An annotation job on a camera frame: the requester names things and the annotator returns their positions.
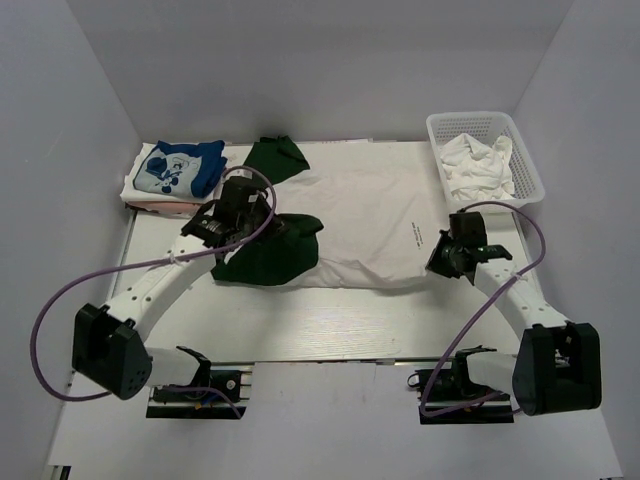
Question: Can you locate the blue Mickey Mouse shirt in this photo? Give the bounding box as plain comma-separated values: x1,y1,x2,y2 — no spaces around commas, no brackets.
133,140,227,200

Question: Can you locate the pink shirt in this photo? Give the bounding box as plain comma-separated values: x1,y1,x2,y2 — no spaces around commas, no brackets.
128,201,201,216

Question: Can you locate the white green Charlie Brown shirt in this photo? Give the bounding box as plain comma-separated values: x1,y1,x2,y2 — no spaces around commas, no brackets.
212,142,439,289

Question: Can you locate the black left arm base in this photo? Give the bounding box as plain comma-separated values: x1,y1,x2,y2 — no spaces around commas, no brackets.
146,364,254,420

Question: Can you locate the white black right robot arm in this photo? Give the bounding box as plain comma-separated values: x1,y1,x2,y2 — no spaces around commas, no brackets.
427,231,602,416

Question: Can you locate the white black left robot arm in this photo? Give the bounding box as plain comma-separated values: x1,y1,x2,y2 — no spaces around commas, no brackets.
72,199,275,400

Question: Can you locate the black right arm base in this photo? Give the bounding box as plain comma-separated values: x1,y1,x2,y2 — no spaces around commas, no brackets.
418,346,520,425

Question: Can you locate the white crumpled shirt in basket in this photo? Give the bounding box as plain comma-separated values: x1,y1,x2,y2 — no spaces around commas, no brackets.
440,133,515,201

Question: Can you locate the white plastic basket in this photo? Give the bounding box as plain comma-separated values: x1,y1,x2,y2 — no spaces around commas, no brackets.
426,111,545,212

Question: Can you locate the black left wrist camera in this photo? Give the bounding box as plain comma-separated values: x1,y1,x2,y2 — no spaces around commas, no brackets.
215,176,270,216

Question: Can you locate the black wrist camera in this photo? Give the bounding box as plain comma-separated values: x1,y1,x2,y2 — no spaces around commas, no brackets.
449,211,488,248
215,176,270,216

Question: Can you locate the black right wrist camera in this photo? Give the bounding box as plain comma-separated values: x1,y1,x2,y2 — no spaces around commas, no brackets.
449,211,488,248

